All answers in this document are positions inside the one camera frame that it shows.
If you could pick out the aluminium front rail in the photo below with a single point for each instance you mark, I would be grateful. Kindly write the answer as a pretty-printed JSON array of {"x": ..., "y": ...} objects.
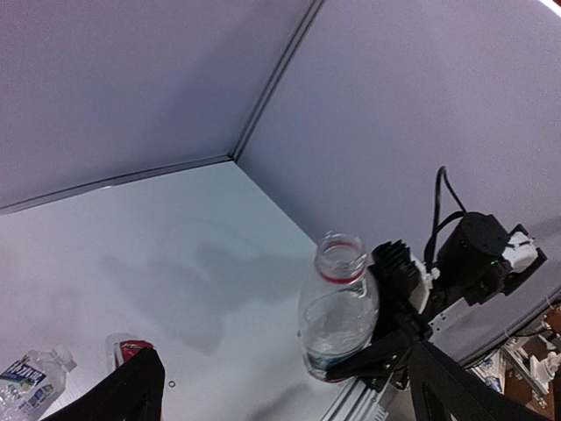
[{"x": 358, "y": 401}]

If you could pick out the gold red tea bottle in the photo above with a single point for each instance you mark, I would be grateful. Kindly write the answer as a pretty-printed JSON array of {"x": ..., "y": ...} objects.
[{"x": 120, "y": 347}]

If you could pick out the right aluminium corner post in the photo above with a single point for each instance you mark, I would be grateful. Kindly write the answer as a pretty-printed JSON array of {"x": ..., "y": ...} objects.
[{"x": 274, "y": 79}]

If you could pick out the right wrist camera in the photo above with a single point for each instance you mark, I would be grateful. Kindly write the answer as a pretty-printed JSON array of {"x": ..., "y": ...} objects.
[{"x": 524, "y": 258}]

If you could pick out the clear bottle blue label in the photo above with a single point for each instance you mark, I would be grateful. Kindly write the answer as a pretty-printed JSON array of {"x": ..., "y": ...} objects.
[{"x": 30, "y": 385}]

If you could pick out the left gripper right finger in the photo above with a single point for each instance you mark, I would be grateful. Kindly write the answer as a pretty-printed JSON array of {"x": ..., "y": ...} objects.
[{"x": 443, "y": 390}]

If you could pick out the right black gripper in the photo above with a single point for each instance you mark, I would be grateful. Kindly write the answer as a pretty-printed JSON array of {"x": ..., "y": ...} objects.
[{"x": 400, "y": 326}]

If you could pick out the clear bottle red white label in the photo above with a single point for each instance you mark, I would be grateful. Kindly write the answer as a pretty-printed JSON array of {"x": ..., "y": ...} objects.
[{"x": 339, "y": 304}]

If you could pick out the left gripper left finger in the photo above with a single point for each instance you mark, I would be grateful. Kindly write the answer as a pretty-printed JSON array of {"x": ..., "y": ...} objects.
[{"x": 133, "y": 391}]

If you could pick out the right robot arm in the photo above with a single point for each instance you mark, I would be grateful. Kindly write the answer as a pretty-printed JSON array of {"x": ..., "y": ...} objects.
[{"x": 463, "y": 260}]

